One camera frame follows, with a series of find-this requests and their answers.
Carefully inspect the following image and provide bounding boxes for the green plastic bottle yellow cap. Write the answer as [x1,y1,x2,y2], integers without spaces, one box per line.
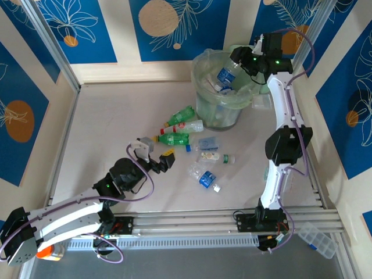
[153,132,190,146]

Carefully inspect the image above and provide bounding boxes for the large clear bottle blue label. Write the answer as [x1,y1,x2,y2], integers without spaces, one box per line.
[216,59,244,91]

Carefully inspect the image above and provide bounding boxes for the clear bottle red label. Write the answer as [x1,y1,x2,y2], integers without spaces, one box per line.
[163,119,205,134]

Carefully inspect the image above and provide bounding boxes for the clear tea bottle green band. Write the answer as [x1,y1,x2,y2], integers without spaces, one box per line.
[199,151,237,165]

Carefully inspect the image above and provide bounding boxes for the green bin lid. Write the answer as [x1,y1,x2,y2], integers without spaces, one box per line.
[228,44,281,94]

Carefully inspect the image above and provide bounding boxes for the green plastic bin liner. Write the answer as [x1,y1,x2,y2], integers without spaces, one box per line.
[191,48,262,110]

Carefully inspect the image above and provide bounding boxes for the transparent plastic waste bin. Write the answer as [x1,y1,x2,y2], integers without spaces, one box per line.
[191,49,262,132]

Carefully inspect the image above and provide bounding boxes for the small clear plastic box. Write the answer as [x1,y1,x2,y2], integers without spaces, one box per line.
[251,94,273,110]

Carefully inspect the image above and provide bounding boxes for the white-capped clear bottle blue label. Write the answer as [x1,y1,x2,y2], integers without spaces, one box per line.
[188,162,222,193]

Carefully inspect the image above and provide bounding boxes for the crushed clear bottle pale label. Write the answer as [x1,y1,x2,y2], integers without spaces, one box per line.
[185,137,219,152]

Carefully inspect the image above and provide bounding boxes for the green bottle with white sticker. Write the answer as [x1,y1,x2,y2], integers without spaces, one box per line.
[167,105,196,126]

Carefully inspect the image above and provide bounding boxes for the orange-capped jar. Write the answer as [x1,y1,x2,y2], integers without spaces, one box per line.
[36,244,65,262]

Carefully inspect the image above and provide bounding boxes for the clear compartment organizer box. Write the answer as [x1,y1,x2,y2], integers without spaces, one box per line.
[296,222,339,259]

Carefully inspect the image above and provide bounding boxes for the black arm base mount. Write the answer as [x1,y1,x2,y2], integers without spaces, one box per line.
[112,216,134,235]
[235,213,291,233]

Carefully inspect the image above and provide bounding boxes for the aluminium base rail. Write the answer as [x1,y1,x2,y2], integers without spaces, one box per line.
[28,208,345,237]

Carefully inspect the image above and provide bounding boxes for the aluminium side rail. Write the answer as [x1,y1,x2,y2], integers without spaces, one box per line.
[42,85,82,216]
[278,81,332,210]

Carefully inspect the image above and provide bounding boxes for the aluminium frame post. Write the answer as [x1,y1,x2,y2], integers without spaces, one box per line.
[284,0,339,87]
[20,0,81,92]

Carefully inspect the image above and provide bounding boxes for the grey slotted cable duct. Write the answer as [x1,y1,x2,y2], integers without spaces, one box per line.
[67,234,260,249]

